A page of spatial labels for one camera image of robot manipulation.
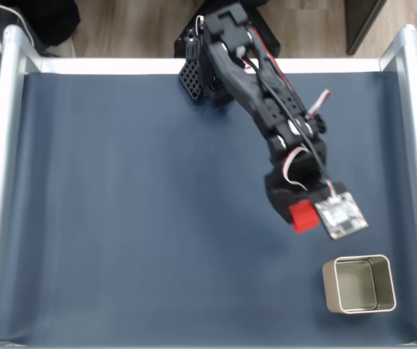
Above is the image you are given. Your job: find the black cabinet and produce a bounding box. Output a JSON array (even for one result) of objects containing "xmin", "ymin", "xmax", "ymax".
[{"xmin": 346, "ymin": 0, "xmax": 389, "ymax": 56}]

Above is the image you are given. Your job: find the bare circuit board camera module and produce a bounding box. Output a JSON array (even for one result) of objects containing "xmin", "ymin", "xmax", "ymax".
[{"xmin": 313, "ymin": 190, "xmax": 370, "ymax": 241}]

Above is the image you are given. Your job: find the black office chair base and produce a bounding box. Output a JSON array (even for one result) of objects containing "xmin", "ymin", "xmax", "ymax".
[{"xmin": 246, "ymin": 0, "xmax": 282, "ymax": 58}]

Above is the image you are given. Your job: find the white metal table frame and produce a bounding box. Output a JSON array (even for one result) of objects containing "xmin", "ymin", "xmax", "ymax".
[{"xmin": 0, "ymin": 24, "xmax": 417, "ymax": 349}]

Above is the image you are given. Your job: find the blue-grey table mat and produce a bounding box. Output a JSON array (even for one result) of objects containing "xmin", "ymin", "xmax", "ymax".
[{"xmin": 0, "ymin": 71, "xmax": 417, "ymax": 346}]

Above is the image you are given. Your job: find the square metal tin container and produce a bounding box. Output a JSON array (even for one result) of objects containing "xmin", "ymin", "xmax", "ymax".
[{"xmin": 321, "ymin": 254, "xmax": 397, "ymax": 314}]

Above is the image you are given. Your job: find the red and white servo cable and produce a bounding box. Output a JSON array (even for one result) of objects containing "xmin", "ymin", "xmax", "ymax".
[{"xmin": 303, "ymin": 88, "xmax": 331, "ymax": 120}]

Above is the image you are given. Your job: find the person's leg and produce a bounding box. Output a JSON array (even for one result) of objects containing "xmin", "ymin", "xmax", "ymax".
[{"xmin": 9, "ymin": 0, "xmax": 82, "ymax": 56}]

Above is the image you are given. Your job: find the white servo cable loop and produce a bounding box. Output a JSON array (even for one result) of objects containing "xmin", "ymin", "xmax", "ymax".
[{"xmin": 282, "ymin": 146, "xmax": 310, "ymax": 193}]

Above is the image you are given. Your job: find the red cube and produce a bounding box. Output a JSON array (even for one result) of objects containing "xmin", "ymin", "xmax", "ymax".
[{"xmin": 288, "ymin": 199, "xmax": 320, "ymax": 234}]

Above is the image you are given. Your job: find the thin white cable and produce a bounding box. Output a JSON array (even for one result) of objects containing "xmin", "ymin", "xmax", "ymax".
[{"xmin": 0, "ymin": 0, "xmax": 36, "ymax": 48}]

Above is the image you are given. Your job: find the black camera cable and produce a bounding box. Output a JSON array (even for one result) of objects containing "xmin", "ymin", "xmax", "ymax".
[{"xmin": 253, "ymin": 60, "xmax": 335, "ymax": 198}]

